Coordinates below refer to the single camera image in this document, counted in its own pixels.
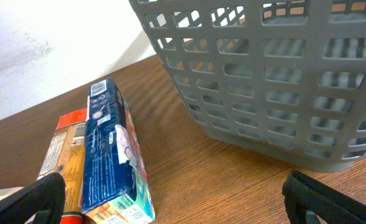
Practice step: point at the orange pasta packet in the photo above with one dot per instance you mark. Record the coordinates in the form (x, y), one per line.
(66, 155)

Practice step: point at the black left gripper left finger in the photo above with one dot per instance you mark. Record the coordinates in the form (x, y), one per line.
(44, 200)

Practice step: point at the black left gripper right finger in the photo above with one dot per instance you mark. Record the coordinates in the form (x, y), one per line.
(309, 201)

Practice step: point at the blue food box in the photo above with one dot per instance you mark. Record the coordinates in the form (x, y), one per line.
(115, 187)

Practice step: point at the grey plastic basket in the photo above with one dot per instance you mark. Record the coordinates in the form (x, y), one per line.
(284, 78)

